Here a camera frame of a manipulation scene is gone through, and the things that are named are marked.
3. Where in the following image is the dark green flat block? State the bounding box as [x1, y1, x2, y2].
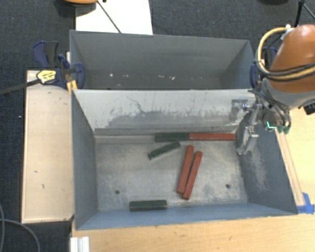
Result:
[129, 199, 168, 212]
[154, 132, 191, 143]
[148, 141, 181, 161]

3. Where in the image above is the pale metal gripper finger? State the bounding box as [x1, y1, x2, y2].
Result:
[236, 126, 260, 156]
[230, 98, 251, 121]

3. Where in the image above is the grey metal bin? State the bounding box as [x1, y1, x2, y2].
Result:
[69, 29, 299, 231]

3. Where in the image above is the red-brown flat block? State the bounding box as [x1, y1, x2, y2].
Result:
[181, 151, 204, 201]
[176, 144, 195, 195]
[188, 132, 237, 142]

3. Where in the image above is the pale wood flat board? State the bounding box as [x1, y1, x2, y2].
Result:
[20, 69, 76, 224]

